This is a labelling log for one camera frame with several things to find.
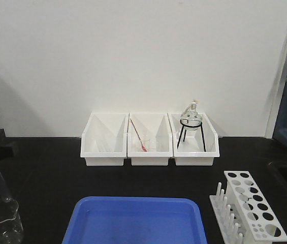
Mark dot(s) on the right white storage bin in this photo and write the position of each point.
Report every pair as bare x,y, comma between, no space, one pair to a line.
190,152

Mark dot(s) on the middle white storage bin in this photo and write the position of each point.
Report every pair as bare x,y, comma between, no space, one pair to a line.
156,127

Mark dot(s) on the red striped glass rod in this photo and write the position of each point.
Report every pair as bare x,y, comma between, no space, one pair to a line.
138,136

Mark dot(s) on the round glass flask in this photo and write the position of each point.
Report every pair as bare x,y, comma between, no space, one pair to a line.
190,119

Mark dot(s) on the left white storage bin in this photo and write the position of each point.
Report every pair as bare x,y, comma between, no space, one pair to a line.
104,139

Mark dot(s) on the small glass beaker in bin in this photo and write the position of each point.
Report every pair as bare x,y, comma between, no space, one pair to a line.
144,145

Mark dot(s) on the black tripod stand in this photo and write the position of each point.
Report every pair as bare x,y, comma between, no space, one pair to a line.
184,134

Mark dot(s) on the white test tube rack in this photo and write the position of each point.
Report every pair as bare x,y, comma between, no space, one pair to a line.
242,212

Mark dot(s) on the blue plastic tray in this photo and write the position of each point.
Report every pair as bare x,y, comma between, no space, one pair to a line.
103,219

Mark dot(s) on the white storage bin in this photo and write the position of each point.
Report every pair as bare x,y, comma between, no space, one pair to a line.
190,152
104,139
156,127

